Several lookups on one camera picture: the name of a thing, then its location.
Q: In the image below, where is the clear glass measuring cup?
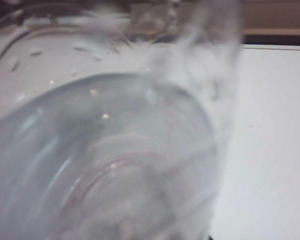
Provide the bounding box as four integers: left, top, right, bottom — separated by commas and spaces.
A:
0, 0, 247, 240

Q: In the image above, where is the beige cardboard box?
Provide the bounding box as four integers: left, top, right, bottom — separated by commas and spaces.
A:
242, 0, 300, 36

